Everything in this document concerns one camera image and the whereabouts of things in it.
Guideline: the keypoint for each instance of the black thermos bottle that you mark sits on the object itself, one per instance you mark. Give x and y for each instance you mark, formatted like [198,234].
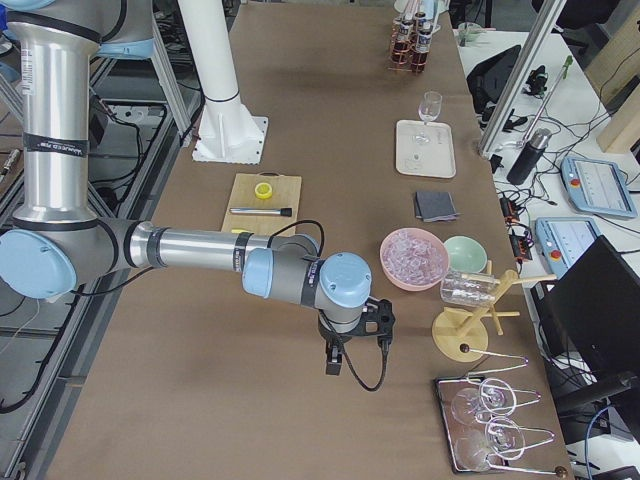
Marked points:
[532,151]

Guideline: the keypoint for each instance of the black monitor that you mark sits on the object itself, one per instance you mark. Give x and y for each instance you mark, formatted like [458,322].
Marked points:
[596,303]

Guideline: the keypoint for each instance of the copper wire bottle basket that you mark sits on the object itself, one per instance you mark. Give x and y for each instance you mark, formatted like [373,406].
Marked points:
[430,14]

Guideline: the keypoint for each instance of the wooden cup tree stand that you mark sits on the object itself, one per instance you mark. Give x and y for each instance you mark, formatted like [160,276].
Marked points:
[459,331]

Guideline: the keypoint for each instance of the hanging wine glass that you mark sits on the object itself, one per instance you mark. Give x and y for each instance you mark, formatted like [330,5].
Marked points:
[500,441]
[483,401]

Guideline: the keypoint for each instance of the tea bottle white cap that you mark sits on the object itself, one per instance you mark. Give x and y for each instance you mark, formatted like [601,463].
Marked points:
[411,14]
[401,42]
[422,47]

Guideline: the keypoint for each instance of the bamboo cutting board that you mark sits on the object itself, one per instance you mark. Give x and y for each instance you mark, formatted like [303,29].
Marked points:
[287,190]

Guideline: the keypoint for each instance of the metal glass hanger rack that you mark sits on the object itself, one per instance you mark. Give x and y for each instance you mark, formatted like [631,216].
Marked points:
[446,388]

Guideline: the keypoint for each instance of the pink bowl of ice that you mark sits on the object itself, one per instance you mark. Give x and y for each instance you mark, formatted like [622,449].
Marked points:
[413,259]

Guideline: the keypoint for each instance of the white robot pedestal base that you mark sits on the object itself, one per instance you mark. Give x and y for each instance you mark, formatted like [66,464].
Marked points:
[228,132]

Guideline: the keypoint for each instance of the cream rabbit tray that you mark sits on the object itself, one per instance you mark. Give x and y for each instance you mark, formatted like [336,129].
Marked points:
[424,149]

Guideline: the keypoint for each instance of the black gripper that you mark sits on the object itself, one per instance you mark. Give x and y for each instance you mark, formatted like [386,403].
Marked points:
[332,339]

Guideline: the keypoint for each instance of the clear wine glass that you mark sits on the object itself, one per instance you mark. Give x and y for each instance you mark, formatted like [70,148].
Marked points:
[429,110]

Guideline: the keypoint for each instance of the grey folded cloth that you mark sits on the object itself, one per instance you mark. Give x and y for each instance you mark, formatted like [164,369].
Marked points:
[434,206]

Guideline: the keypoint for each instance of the blue teach pendant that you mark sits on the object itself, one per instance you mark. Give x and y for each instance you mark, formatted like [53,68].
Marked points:
[597,186]
[563,240]

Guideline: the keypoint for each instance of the aluminium frame post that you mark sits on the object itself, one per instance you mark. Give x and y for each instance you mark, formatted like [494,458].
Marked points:
[542,26]

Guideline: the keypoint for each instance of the green bowl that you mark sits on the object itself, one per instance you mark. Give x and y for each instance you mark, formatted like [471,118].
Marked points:
[465,254]

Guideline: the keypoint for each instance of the clear glass mug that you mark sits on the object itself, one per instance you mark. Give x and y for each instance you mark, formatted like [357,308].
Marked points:
[468,289]

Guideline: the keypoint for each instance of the yellow lemon half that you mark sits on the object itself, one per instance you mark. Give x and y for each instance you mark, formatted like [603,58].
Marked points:
[263,190]

